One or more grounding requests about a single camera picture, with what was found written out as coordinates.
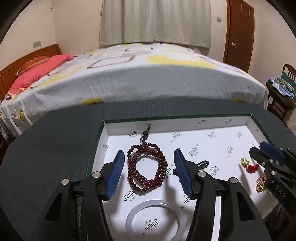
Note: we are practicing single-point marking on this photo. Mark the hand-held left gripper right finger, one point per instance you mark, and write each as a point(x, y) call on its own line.
point(183, 177)

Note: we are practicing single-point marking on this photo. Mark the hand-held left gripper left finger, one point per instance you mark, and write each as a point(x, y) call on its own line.
point(115, 177)

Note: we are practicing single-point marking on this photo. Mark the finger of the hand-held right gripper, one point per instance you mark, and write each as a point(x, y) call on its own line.
point(271, 148)
point(257, 155)

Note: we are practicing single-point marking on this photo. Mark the red and gold charm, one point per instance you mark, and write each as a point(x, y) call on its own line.
point(251, 167)

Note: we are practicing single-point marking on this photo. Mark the white jade bangle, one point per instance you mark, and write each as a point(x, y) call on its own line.
point(131, 215)

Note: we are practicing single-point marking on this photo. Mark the dark green shallow box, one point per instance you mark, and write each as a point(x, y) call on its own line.
point(208, 143)

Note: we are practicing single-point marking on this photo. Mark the pile of clothes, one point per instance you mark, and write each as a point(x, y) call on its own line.
point(281, 90)

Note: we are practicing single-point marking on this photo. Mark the wooden chair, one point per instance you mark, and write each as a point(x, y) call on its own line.
point(289, 69)

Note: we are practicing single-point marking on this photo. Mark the bed with patterned sheet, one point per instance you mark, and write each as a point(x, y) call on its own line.
point(150, 78)

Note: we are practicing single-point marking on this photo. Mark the brown wooden door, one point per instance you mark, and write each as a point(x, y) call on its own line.
point(238, 32)

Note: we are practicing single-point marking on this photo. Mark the pink pillow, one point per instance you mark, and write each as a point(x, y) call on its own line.
point(39, 71)

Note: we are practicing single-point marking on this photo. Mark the orange cushion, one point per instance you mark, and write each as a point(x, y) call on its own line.
point(32, 64)

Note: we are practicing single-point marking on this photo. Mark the wooden headboard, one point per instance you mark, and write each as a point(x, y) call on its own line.
point(13, 69)

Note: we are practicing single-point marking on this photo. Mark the white striped curtain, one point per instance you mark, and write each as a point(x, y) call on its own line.
point(155, 20)

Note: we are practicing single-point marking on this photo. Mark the grey wall socket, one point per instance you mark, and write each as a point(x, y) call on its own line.
point(37, 43)

